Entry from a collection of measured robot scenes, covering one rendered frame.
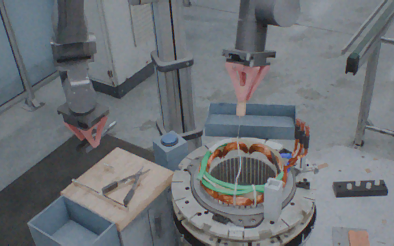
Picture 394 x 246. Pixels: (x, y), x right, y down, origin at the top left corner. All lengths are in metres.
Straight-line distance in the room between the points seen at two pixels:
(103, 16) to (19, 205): 1.28
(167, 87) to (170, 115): 0.10
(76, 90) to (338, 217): 0.87
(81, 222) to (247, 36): 0.59
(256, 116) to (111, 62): 2.06
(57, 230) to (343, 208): 0.81
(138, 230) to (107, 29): 2.22
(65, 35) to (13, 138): 2.47
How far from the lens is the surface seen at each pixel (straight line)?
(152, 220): 1.21
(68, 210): 1.22
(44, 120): 3.45
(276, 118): 1.42
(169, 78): 1.42
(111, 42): 3.28
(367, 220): 1.50
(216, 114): 1.43
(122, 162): 1.24
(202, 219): 1.03
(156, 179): 1.17
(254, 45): 0.93
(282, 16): 0.87
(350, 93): 3.48
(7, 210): 2.82
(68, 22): 0.90
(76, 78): 0.93
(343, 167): 1.65
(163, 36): 1.37
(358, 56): 2.33
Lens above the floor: 1.85
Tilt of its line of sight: 36 degrees down
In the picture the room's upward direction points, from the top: 6 degrees counter-clockwise
